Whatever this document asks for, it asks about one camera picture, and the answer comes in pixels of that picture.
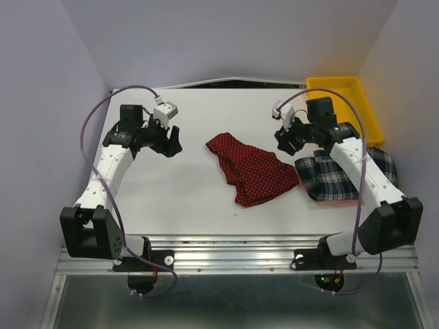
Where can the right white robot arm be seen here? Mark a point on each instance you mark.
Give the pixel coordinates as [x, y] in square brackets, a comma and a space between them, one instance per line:
[392, 218]

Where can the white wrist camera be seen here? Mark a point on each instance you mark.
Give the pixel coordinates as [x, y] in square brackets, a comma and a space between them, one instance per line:
[284, 113]
[164, 113]

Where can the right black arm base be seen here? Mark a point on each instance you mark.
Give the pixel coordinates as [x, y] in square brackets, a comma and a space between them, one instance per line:
[330, 268]

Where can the pink skirt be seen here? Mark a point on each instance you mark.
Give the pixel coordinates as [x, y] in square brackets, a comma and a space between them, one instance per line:
[337, 203]

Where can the red polka dot skirt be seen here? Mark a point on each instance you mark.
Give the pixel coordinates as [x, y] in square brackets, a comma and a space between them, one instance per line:
[257, 175]

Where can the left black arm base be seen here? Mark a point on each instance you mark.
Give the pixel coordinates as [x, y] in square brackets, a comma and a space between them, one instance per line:
[143, 270]

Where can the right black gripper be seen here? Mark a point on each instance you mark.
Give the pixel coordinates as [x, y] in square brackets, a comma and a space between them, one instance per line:
[283, 138]

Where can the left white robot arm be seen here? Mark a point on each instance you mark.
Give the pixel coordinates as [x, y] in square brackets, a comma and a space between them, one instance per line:
[91, 227]

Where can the yellow plastic bin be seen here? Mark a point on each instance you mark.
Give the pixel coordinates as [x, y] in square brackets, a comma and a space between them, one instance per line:
[351, 88]

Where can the aluminium rail frame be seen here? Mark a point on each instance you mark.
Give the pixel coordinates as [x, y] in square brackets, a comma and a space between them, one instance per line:
[228, 281]

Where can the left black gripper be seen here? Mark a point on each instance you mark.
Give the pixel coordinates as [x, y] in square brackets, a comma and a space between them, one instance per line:
[168, 149]

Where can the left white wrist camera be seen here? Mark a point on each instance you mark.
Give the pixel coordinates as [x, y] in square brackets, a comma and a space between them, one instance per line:
[164, 113]

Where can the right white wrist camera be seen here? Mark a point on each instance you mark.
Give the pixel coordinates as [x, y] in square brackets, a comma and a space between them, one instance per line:
[284, 113]

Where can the plaid skirt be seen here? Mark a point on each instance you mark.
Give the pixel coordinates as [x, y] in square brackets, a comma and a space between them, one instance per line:
[325, 181]

